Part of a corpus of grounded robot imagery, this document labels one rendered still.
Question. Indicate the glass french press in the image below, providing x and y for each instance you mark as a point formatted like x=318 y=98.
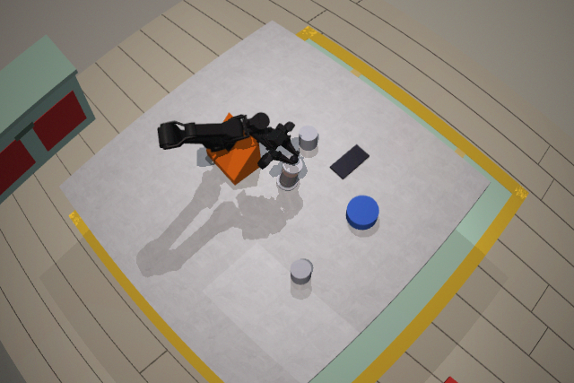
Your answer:
x=287 y=179

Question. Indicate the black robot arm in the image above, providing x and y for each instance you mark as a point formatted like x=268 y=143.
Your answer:
x=220 y=136

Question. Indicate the black flat rectangular pad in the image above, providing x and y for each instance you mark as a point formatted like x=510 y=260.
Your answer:
x=349 y=161

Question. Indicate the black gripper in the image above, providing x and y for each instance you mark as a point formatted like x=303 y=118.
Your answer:
x=272 y=154

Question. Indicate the grey cylinder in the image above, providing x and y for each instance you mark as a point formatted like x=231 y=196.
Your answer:
x=308 y=138
x=300 y=271

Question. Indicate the blue short cylinder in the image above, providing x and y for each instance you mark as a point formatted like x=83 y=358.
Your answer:
x=362 y=212

